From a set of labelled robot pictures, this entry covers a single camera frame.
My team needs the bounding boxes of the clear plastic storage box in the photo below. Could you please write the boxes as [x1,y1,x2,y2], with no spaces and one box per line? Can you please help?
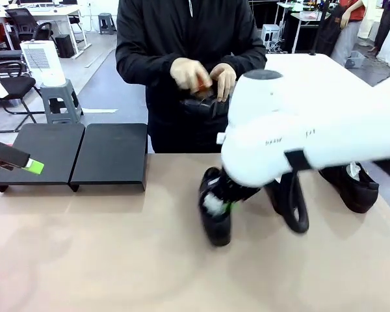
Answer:
[344,50,367,69]

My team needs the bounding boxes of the black textured strap shoe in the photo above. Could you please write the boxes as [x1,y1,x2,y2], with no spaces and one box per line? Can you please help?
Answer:
[318,161,380,215]

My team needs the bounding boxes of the black vertical pole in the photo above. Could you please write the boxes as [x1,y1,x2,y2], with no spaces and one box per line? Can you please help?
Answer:
[309,0,330,57]

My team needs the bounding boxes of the black computer tower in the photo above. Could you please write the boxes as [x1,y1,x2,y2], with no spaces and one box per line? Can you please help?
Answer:
[55,34,75,59]

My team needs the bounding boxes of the white office desk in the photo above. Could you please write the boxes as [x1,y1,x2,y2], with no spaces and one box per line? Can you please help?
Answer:
[0,5,92,60]

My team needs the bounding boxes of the white metal frame table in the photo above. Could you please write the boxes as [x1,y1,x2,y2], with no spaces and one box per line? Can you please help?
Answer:
[276,2,332,55]

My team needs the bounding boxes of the white computer case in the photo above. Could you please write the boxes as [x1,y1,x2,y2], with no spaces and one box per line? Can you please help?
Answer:
[261,24,283,52]

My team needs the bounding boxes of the white crumpled paper stuffing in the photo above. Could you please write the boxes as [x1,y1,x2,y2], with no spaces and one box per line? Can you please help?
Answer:
[202,191,228,216]
[345,161,362,180]

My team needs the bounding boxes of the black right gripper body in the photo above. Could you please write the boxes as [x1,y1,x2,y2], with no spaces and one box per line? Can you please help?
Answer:
[214,168,264,205]

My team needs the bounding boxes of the black leather shoe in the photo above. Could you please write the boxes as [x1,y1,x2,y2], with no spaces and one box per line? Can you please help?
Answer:
[178,92,231,118]

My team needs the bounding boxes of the orange polishing brush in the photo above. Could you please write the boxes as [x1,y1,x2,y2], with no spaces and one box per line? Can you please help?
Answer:
[194,75,215,98]

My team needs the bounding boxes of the person's right hand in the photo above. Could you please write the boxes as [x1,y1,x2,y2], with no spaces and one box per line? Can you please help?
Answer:
[170,57,213,91]

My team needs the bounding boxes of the person's left hand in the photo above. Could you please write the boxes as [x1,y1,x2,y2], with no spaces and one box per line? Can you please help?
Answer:
[209,63,237,102]

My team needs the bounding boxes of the dark hanging garment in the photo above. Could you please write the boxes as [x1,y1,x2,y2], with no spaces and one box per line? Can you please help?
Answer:
[375,0,390,55]

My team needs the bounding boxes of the black hanging apron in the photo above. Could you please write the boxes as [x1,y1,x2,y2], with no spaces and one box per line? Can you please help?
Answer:
[315,12,345,56]

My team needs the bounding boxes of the black office chair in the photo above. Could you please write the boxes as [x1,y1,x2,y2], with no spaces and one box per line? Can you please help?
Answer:
[5,8,56,45]
[0,50,46,134]

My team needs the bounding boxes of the person's left forearm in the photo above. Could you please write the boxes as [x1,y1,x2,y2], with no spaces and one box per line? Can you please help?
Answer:
[229,45,268,90]

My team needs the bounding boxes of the person's black jacket torso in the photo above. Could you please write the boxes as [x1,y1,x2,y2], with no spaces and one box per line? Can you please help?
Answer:
[115,0,268,154]

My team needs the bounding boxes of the black metal shoe stand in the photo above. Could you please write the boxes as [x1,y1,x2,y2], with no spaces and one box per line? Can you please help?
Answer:
[0,123,86,193]
[69,123,149,192]

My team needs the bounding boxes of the person's right forearm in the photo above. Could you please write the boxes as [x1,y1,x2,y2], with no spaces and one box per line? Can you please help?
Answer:
[115,48,179,87]

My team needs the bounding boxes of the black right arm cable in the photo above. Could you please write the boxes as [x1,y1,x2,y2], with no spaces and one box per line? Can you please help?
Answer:
[278,167,311,235]

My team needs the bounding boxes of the grey plastic step stool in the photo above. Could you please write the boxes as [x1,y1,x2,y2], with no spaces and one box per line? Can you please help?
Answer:
[98,12,118,35]
[39,79,85,125]

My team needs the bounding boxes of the cream hanging garment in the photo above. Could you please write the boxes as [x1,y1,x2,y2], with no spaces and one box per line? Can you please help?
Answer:
[357,0,383,42]

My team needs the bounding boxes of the white air purifier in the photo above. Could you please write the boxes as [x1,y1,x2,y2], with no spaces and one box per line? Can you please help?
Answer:
[19,40,67,88]

